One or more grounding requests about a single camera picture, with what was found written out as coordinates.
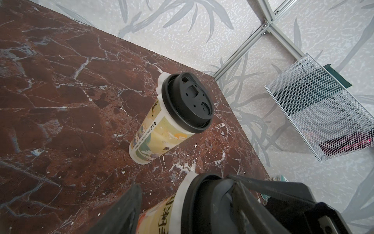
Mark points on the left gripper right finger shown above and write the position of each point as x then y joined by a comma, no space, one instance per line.
251,216

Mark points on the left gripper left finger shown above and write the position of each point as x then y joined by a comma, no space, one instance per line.
122,217

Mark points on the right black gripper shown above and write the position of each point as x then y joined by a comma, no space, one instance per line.
293,205

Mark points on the black cup lid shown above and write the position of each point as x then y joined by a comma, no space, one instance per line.
188,102
207,207

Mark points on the round leak-proof paper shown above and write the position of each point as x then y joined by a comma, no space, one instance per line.
176,214
163,76

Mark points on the milk tea paper cup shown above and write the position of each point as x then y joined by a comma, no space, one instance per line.
157,134

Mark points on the dark green card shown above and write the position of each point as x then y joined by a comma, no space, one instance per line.
337,76

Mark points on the white mesh wall basket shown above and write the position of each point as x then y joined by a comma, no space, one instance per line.
330,120

